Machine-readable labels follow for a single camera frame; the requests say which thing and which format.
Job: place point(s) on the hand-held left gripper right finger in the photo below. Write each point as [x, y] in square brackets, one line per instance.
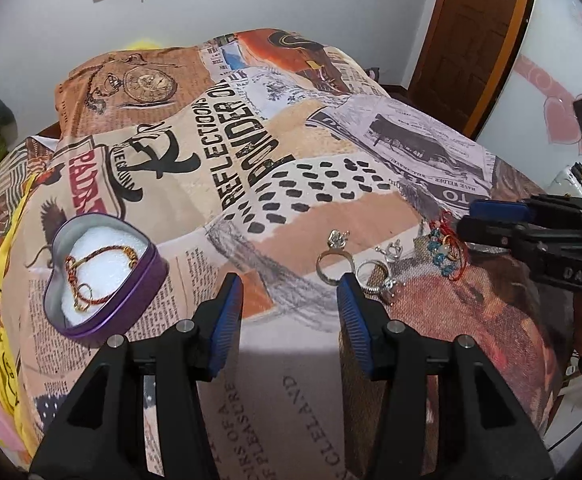
[353, 317]

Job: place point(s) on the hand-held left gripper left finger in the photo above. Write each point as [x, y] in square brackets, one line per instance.
[227, 317]

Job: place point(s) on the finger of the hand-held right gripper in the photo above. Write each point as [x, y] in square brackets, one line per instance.
[486, 232]
[498, 208]

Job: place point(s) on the purple heart-shaped tin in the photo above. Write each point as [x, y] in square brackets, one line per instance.
[143, 272]

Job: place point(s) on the white plastic object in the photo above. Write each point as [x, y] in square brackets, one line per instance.
[571, 180]

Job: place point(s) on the printed newspaper-pattern blanket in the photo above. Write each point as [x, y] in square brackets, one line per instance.
[281, 170]

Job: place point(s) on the brown wooden door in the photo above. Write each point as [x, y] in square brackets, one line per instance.
[471, 35]

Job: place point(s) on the pink heart wall sticker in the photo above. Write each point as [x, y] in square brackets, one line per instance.
[556, 105]

